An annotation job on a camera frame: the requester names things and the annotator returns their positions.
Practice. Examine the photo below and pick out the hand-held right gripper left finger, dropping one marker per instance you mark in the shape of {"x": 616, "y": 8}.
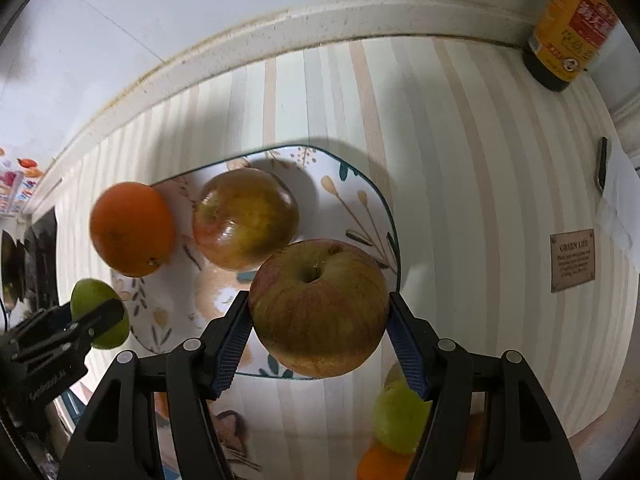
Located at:
{"x": 231, "y": 345}

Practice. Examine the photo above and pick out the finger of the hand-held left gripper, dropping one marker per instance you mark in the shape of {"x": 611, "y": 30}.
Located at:
{"x": 102, "y": 320}

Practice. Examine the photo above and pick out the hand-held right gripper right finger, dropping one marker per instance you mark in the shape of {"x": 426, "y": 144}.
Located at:
{"x": 407, "y": 347}

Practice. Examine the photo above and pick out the green lime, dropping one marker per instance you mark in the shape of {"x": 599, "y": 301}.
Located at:
{"x": 400, "y": 420}
{"x": 85, "y": 295}

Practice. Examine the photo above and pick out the large red-green apple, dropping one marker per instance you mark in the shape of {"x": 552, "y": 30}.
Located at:
{"x": 320, "y": 307}

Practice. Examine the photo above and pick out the floral ceramic plate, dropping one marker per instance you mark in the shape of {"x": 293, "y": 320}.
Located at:
{"x": 350, "y": 210}

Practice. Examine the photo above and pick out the orange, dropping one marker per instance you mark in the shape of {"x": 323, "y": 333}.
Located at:
{"x": 380, "y": 465}
{"x": 132, "y": 230}

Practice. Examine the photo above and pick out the glossy red-green apple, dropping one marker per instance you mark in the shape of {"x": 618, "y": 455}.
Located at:
{"x": 245, "y": 217}

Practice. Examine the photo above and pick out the colourful printed packet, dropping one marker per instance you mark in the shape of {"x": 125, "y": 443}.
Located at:
{"x": 15, "y": 185}

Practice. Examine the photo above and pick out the striped table mat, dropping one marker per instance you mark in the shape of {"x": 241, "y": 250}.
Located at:
{"x": 475, "y": 200}

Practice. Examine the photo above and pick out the white paper towel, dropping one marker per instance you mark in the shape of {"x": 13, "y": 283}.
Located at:
{"x": 620, "y": 195}

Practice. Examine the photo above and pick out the dark sauce bottle yellow label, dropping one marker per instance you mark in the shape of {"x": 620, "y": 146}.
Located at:
{"x": 570, "y": 25}

